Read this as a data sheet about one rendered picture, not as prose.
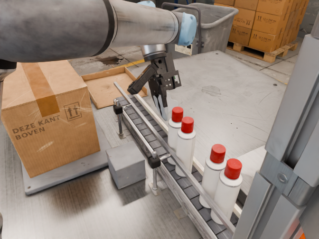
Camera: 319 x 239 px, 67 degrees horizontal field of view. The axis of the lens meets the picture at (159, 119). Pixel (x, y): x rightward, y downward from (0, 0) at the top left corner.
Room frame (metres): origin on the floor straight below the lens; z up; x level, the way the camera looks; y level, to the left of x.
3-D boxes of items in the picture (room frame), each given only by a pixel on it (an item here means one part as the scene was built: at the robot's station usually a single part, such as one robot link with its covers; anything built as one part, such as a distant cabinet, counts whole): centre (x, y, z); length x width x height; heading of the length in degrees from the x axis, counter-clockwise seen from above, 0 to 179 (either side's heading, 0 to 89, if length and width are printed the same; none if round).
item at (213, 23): (2.85, -0.44, 0.48); 0.89 x 0.63 x 0.96; 145
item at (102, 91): (1.12, 0.25, 0.85); 0.30 x 0.26 x 0.04; 28
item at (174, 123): (0.56, -0.05, 0.98); 0.05 x 0.05 x 0.20
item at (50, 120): (0.70, 0.39, 0.99); 0.30 x 0.24 x 0.27; 32
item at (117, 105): (0.76, 0.14, 0.91); 0.07 x 0.03 x 0.16; 118
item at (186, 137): (0.51, -0.08, 0.98); 0.05 x 0.05 x 0.20
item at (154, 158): (0.50, 0.00, 0.91); 0.07 x 0.03 x 0.16; 118
